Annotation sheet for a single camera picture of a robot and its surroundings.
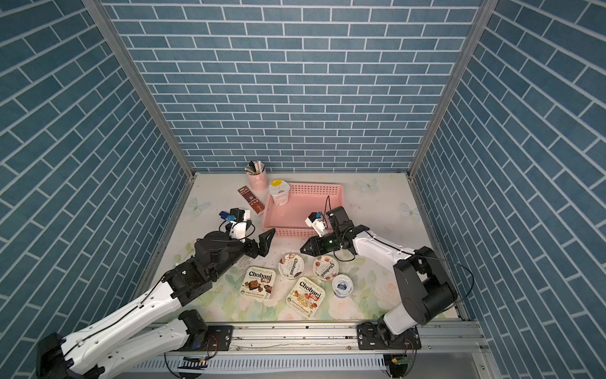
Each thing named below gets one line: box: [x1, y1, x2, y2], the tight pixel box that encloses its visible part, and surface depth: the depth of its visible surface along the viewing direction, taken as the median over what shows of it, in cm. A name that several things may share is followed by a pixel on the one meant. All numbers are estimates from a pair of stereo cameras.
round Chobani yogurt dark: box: [277, 252, 305, 280], surface depth 86 cm
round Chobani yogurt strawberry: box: [312, 255, 340, 282], surface depth 86 cm
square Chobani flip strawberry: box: [285, 277, 326, 319], surface depth 80 cm
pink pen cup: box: [247, 171, 270, 194], surface depth 114 cm
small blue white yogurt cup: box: [331, 273, 355, 299], surface depth 80 cm
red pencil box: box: [237, 185, 266, 215], surface depth 110 cm
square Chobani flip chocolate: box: [239, 266, 277, 301], surface depth 82 cm
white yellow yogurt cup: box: [268, 179, 291, 207], surface depth 104 cm
